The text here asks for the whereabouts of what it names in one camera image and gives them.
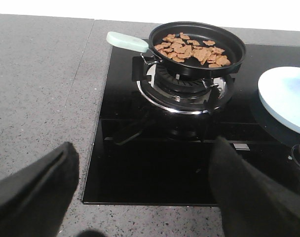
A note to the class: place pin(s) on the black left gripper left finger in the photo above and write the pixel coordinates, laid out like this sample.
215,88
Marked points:
33,201

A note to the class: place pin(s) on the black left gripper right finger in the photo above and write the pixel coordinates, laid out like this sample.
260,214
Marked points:
251,203

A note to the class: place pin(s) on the light blue plate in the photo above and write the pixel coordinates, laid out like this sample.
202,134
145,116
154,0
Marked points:
279,92

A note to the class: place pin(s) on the black frying pan mint handle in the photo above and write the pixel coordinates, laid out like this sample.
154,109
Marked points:
234,47

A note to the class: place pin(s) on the brown meat pieces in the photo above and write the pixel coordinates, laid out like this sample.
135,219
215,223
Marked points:
181,47

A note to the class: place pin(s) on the black glass cooktop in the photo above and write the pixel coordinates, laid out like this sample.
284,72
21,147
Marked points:
144,155

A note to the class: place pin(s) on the black pan support left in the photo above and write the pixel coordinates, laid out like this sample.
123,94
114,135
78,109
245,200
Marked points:
138,119

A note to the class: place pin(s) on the black gas burner left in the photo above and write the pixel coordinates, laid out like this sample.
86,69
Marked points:
180,94

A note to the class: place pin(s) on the chrome wire trivet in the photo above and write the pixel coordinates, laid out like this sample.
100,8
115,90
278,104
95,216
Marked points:
151,60

